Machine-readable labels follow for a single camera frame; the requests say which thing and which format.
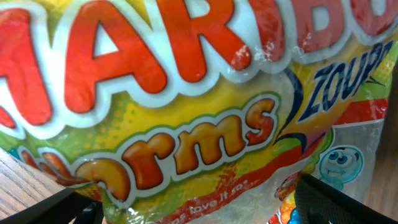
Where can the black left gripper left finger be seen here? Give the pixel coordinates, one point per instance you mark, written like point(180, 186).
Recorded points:
point(65, 206)

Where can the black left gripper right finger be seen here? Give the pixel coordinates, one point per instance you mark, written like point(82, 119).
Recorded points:
point(318, 203)

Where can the Haribo gummy worms bag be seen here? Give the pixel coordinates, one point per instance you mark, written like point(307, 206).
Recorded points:
point(206, 111)

